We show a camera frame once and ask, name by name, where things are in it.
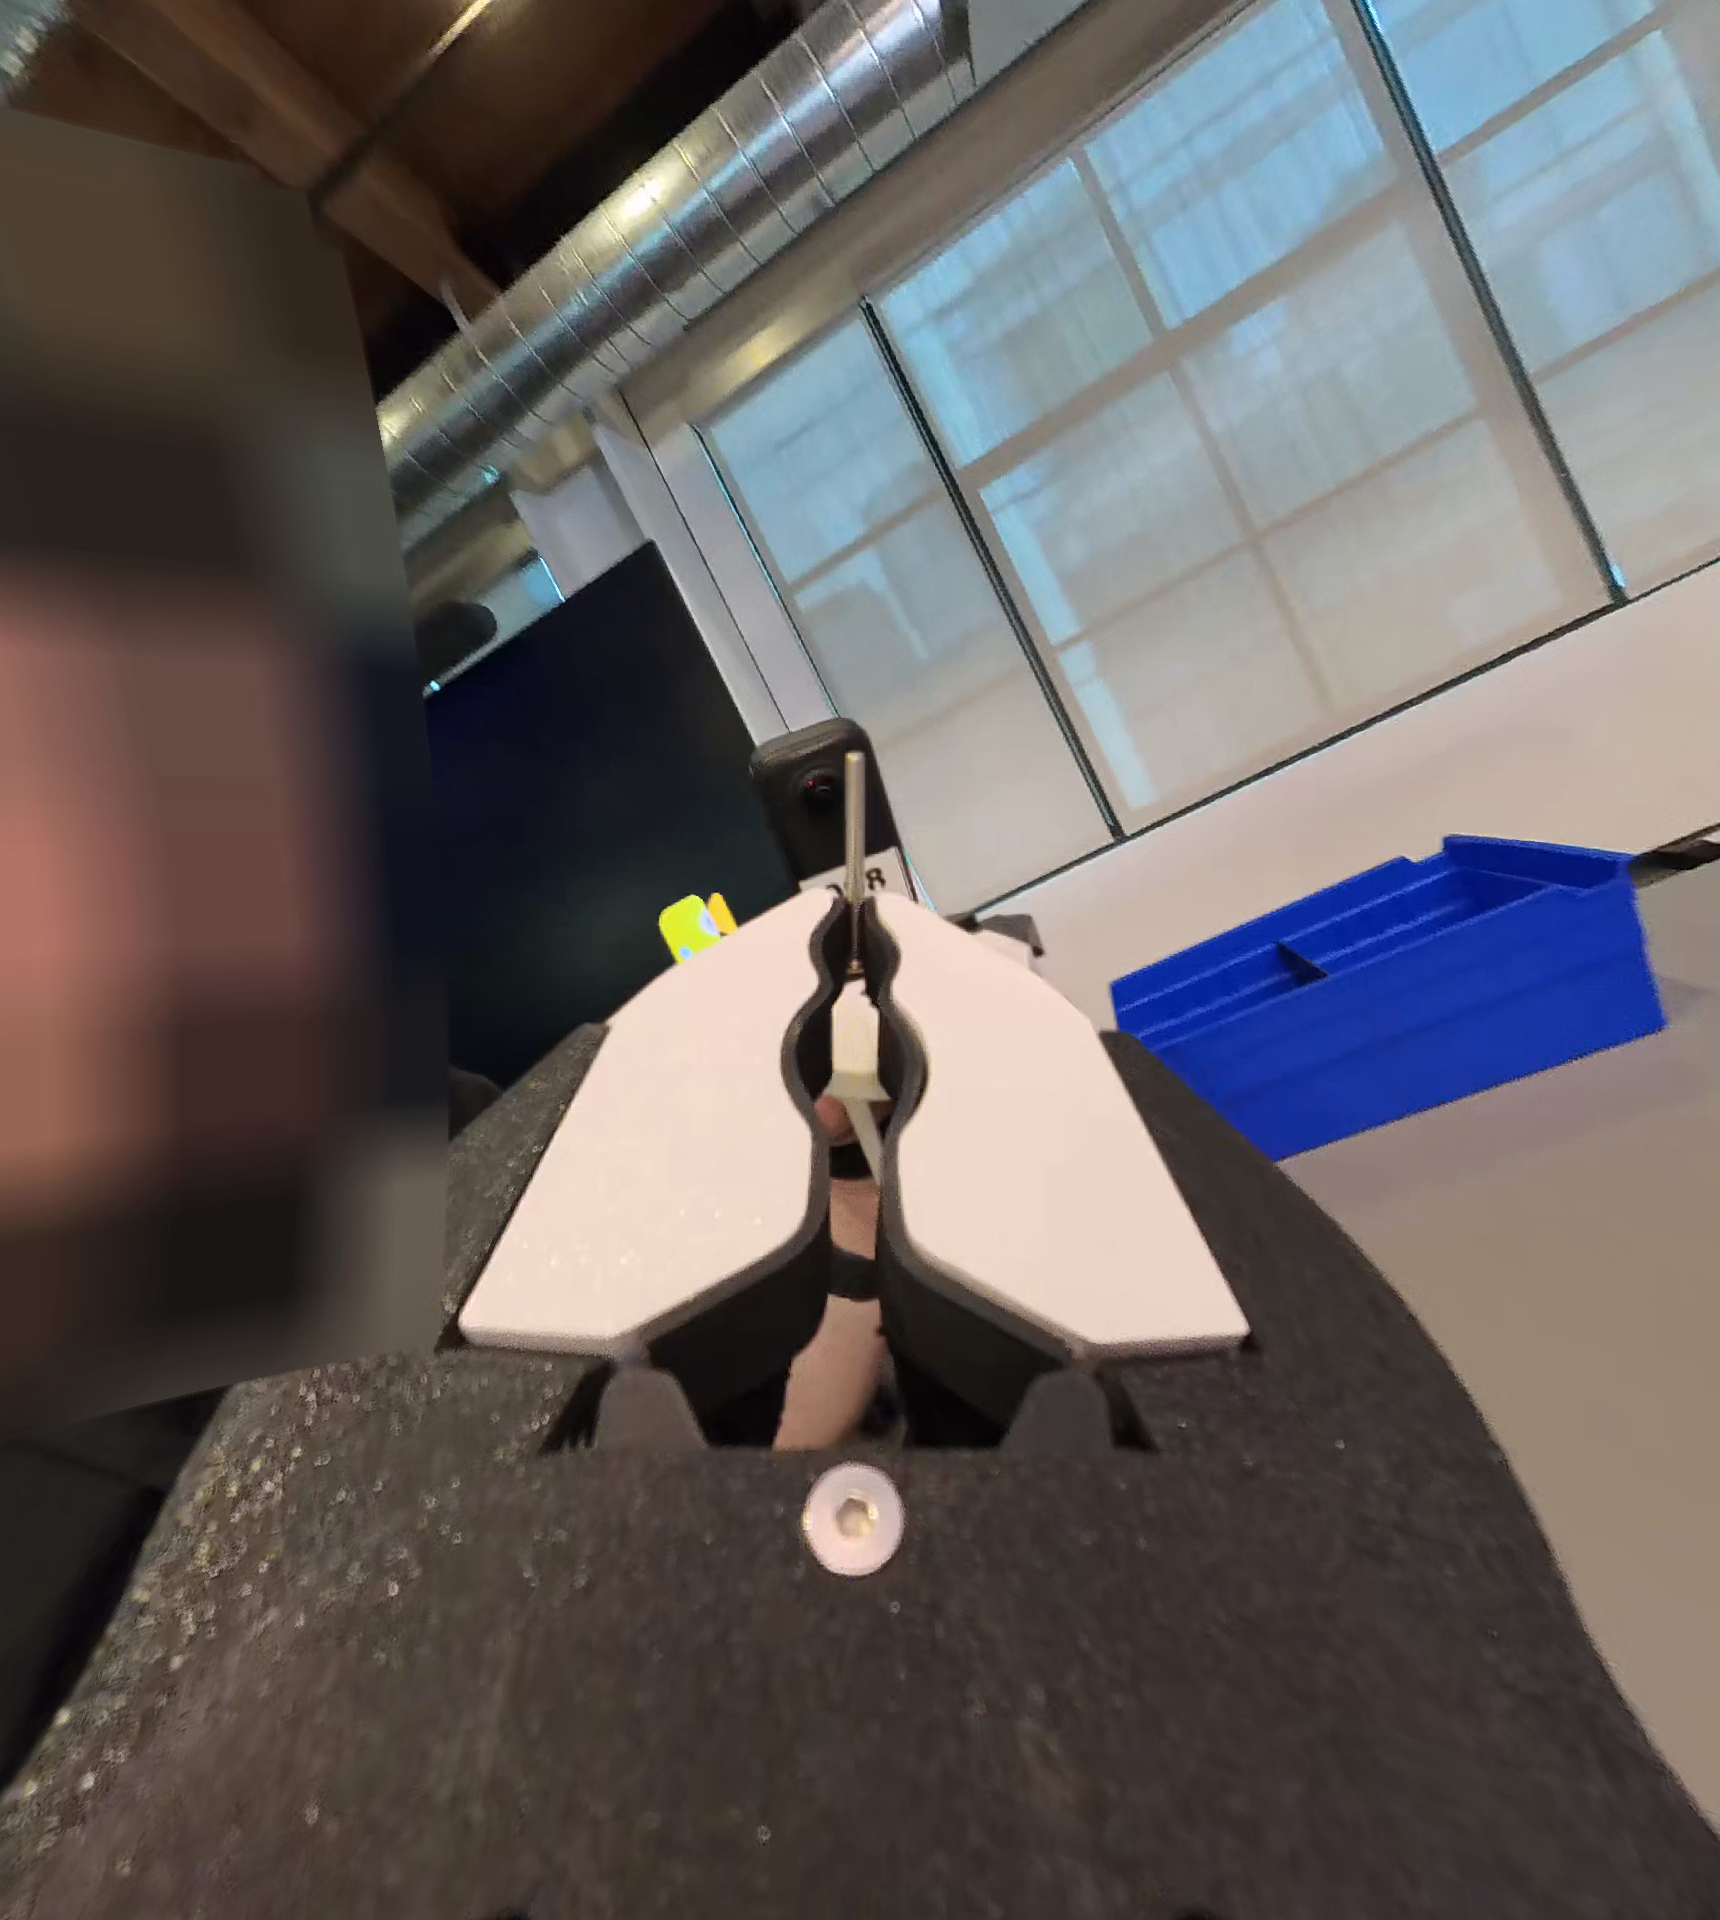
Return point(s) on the grey desk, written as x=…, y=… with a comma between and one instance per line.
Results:
x=1625, y=1351

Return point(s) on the silver metal screw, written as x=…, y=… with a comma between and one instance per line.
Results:
x=855, y=841

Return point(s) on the blue plastic bin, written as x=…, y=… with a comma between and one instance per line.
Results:
x=1401, y=1035

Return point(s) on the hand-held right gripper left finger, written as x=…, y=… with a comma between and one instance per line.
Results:
x=650, y=1184

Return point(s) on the silver spiral air duct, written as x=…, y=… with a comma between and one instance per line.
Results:
x=680, y=254

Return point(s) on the large grid window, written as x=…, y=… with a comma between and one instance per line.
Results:
x=1251, y=450

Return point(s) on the large black screen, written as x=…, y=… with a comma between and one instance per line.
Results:
x=605, y=780

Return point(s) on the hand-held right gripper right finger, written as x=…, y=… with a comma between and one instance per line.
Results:
x=1055, y=1184

